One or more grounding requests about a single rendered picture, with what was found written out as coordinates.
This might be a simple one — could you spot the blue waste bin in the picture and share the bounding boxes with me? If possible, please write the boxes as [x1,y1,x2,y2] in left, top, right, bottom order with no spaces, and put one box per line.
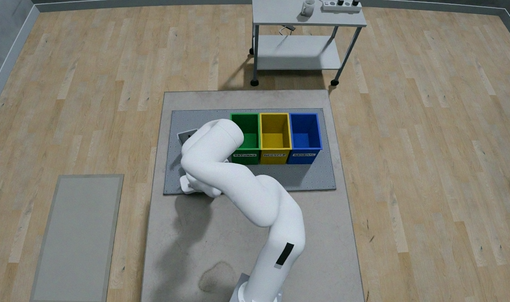
[287,113,323,164]

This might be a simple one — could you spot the yellow recycle bin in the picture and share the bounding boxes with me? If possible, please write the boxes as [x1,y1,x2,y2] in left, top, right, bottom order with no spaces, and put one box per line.
[259,113,292,164]

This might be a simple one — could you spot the green returns bin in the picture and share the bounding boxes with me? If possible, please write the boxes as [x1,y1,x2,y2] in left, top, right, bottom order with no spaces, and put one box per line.
[230,113,261,165]

